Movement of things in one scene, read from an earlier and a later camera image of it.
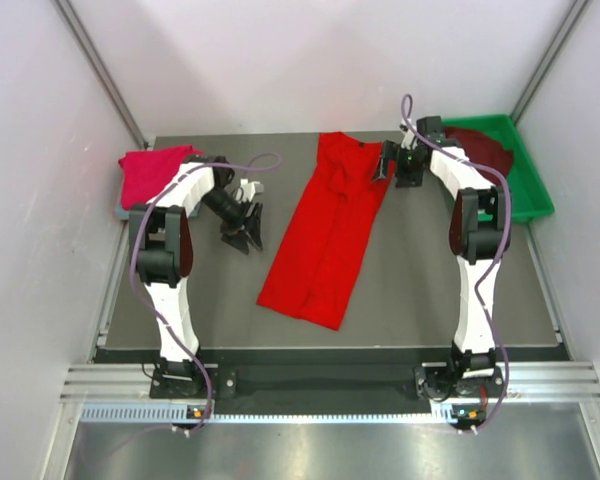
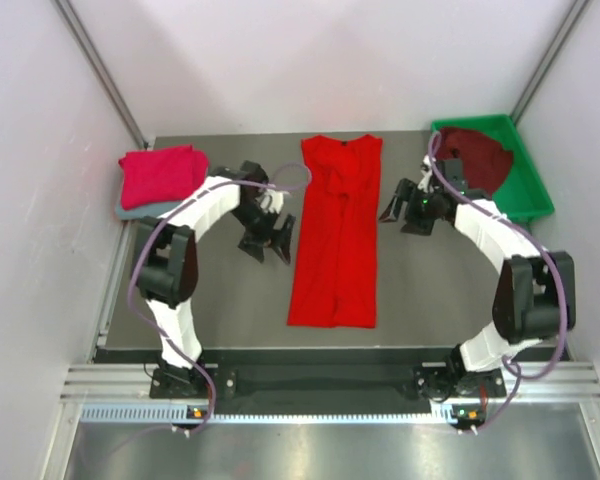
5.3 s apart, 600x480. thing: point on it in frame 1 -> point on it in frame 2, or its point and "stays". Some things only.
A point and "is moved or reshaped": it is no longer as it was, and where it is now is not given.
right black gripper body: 408,169 -> 422,206
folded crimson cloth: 143,173 stays
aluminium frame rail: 528,381 stays
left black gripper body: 234,222 -> 256,221
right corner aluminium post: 572,18 stays
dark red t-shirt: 483,149 stays
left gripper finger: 253,228 -> 282,238
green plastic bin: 528,196 stays
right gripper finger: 389,152 -> 403,193
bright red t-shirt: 313,275 is moved or reshaped
